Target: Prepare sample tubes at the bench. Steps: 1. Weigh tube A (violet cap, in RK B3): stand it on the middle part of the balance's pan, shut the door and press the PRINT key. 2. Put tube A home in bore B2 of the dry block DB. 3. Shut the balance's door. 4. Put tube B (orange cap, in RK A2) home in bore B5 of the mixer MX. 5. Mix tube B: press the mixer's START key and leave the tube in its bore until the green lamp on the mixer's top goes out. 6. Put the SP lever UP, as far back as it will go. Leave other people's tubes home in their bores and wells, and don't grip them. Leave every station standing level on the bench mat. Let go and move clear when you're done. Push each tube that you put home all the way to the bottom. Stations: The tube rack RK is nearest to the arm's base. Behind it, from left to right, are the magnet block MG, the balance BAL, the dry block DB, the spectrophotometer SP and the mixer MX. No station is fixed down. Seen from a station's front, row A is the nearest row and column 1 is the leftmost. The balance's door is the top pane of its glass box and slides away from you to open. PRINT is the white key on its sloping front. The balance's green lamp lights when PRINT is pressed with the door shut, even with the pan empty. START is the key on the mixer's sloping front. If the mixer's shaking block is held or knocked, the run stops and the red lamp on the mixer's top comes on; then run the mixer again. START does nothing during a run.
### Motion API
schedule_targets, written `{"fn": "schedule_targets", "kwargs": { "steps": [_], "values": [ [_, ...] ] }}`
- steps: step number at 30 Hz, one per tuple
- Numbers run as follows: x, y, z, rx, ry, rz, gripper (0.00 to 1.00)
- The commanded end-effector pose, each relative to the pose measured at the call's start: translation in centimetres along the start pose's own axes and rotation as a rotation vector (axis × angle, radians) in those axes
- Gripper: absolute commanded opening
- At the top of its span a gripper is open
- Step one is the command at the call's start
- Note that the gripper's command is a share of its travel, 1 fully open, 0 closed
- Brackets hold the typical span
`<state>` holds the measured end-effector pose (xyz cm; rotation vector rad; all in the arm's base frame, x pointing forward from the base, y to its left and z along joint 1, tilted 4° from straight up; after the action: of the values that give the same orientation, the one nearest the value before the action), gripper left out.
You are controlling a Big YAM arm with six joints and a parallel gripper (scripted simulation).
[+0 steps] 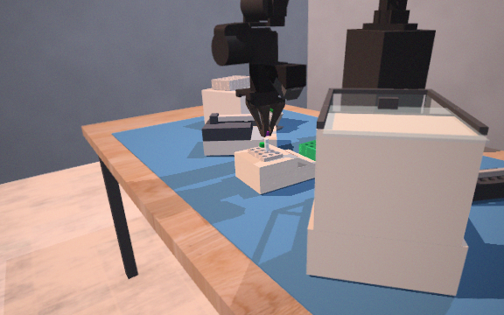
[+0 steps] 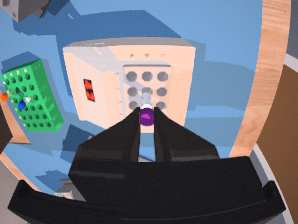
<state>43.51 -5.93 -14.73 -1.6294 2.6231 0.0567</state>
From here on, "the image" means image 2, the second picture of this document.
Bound green tube rack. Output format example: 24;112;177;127
0;59;64;132

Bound cream block with rows of round holes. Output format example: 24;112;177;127
55;179;87;202

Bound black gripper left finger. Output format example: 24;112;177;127
73;107;141;162

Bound white tube with violet cap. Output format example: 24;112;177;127
140;88;154;127

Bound blue-capped white tube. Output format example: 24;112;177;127
18;96;31;110

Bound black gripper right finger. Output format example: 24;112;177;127
153;107;220;162

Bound blue bench mat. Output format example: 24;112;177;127
0;0;263;195

